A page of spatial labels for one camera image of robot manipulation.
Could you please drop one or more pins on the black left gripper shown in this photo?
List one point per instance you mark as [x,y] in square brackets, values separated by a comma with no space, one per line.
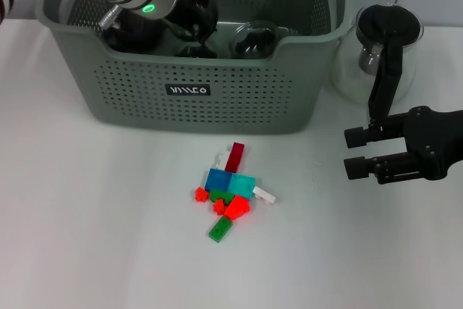
[181,12]

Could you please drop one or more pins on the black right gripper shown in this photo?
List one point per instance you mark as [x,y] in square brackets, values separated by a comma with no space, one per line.
[434,142]

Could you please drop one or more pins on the glass jar with teal bricks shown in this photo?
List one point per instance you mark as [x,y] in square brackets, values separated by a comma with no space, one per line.
[255,41]

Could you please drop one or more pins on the teal toy brick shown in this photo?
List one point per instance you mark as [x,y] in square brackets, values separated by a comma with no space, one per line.
[241,186]

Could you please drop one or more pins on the grey-green perforated storage bin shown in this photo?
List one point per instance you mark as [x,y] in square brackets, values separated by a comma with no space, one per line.
[144,81]

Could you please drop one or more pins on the black clay teapot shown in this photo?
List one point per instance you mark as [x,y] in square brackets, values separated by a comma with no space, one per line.
[137,37]

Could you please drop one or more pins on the dark red toy brick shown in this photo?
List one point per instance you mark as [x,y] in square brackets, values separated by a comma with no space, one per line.
[235,157]

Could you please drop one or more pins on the blue toy brick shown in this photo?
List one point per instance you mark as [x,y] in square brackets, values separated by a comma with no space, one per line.
[218,179]

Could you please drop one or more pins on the large red toy brick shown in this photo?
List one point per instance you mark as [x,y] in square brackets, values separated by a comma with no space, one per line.
[237,208]

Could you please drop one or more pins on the dark green toy brick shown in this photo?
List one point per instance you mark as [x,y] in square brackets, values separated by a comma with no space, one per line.
[221,196]

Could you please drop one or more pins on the tiny red toy brick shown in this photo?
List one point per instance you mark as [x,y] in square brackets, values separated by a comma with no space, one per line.
[200,194]

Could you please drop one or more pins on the small red toy brick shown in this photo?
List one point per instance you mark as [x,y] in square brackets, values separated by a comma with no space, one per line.
[218,207]

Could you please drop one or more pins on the flat green toy brick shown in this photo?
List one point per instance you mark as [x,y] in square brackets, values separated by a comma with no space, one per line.
[220,230]

